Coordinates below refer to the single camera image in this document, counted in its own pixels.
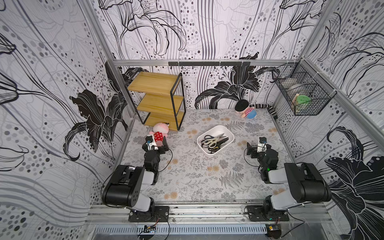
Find white plastic storage box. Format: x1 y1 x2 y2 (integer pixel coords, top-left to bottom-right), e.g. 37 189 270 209
196 125 235 157

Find beige handled scissors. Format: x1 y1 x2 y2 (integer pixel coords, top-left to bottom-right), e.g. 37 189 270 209
201 134 228 148

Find black handled scissors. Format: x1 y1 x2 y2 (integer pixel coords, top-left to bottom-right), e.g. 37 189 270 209
202 138 229 154

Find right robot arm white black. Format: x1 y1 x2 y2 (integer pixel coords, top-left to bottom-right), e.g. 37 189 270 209
244 143 332 214

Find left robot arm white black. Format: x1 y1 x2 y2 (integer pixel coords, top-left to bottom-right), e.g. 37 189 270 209
101 135 170 215

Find pink plush pig toy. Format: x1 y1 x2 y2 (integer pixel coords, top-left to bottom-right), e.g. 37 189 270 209
149 123 170 147

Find striped plush tail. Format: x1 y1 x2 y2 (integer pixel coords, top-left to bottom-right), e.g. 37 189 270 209
251 104 278 120

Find floral table mat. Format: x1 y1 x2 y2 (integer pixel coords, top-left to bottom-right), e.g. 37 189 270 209
141 109 291 202

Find wooden three tier shelf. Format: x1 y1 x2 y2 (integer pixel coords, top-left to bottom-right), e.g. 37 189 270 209
127 72 186 131

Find green lid in basket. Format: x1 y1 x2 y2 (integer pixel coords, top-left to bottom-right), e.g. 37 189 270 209
295 95 312 106

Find small circuit board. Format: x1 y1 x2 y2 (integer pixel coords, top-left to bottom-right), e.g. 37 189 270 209
143 226 157 234

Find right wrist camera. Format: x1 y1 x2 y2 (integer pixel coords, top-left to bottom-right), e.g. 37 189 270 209
257 137 267 153

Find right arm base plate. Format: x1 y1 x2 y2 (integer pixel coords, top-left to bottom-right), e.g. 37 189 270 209
244 206 290 224

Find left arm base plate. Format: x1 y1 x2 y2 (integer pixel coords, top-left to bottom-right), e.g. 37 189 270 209
129 206 170 223

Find black wire basket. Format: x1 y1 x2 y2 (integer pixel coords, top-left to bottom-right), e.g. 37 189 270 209
273 60 337 116

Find black hook rail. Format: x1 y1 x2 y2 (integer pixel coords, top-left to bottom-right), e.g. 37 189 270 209
168 61 251 67

